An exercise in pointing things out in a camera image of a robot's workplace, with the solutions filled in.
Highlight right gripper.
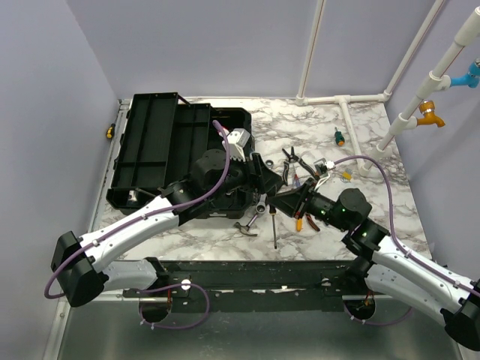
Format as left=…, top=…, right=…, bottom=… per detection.
left=268, top=177, right=350, bottom=232

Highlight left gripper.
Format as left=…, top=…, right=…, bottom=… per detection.
left=207, top=151, right=282, bottom=203

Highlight red test pen screwdriver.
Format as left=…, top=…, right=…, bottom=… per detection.
left=293, top=175, right=301, bottom=188

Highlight green stubby screwdriver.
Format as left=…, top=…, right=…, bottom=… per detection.
left=334, top=127, right=345, bottom=146

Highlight black plastic toolbox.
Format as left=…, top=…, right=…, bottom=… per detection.
left=106, top=92, right=252, bottom=215

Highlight long screwdriver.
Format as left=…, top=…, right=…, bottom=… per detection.
left=268, top=205, right=278, bottom=250

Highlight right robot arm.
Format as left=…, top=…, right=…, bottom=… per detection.
left=267, top=184, right=479, bottom=351

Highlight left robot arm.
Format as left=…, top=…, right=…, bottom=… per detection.
left=48, top=149, right=284, bottom=308

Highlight small yellow tool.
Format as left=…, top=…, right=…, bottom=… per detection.
left=340, top=171, right=352, bottom=183

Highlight orange black pliers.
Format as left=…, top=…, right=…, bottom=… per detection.
left=305, top=214, right=320, bottom=232

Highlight silver combination ratchet wrench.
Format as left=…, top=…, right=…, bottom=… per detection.
left=253, top=157, right=270, bottom=216

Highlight claw hammer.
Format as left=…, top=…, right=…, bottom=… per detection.
left=233, top=214, right=259, bottom=237

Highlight yellow brass faucet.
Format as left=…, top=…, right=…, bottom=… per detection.
left=417, top=100, right=446, bottom=128

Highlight blue pipe valve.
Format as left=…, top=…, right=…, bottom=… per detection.
left=450, top=58, right=480, bottom=89

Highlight black grey wire stripper pliers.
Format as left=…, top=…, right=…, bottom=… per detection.
left=281, top=146, right=320, bottom=186

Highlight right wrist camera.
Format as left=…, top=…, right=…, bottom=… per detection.
left=314, top=158, right=335, bottom=191

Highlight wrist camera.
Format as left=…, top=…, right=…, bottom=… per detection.
left=314, top=158, right=335, bottom=191
left=222, top=128, right=251, bottom=162

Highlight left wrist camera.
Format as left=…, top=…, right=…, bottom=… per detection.
left=222, top=128, right=251, bottom=162

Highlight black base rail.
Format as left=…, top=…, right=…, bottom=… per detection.
left=123, top=260, right=372, bottom=314

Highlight yellow black screwdriver at wall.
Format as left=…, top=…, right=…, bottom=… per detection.
left=106, top=123, right=116, bottom=140

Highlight white pvc pipe frame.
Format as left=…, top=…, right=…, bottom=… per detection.
left=295, top=1, right=479, bottom=177

